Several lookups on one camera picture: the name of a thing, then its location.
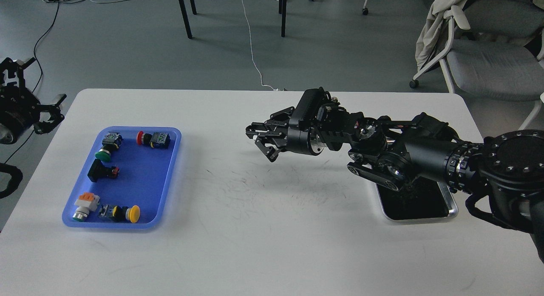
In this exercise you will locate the silver orange push button switch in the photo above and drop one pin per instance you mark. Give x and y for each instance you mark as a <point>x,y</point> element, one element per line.
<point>85,204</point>

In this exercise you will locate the black table leg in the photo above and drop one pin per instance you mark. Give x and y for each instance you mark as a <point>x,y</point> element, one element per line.
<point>282,10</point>
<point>184,13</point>

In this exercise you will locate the blue plastic tray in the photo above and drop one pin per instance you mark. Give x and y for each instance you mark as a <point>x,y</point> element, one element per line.
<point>144,180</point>

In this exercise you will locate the black table leg right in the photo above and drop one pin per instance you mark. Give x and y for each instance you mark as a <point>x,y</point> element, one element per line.
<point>282,10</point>

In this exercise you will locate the yellow push button switch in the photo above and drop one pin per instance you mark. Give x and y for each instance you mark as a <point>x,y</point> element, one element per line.
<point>116,213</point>

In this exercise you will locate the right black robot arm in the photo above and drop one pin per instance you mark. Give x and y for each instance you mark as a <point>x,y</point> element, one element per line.
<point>503,176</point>

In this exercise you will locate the black push button switch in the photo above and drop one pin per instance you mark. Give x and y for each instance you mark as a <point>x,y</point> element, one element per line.
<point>98,170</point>

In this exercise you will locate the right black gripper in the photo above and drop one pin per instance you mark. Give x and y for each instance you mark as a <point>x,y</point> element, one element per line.
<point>276,135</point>

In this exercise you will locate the black table leg left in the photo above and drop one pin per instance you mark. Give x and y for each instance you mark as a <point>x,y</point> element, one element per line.
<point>184,13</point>

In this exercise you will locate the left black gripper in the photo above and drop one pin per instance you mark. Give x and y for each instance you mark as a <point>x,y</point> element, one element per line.
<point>19,107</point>

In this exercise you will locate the beige jacket on chair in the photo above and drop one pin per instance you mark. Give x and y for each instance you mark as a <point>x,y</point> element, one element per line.
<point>431,30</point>

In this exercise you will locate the grey office chair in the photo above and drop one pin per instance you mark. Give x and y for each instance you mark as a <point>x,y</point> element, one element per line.
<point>482,51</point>

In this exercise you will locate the steel tray with black liner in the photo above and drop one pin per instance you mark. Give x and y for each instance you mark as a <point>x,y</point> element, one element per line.
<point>428,202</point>

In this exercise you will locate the red emergency stop switch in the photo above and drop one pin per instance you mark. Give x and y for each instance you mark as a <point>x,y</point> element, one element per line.
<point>159,140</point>

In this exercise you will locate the green push button switch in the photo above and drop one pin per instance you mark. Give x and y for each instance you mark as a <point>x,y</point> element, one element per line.
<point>111,142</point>

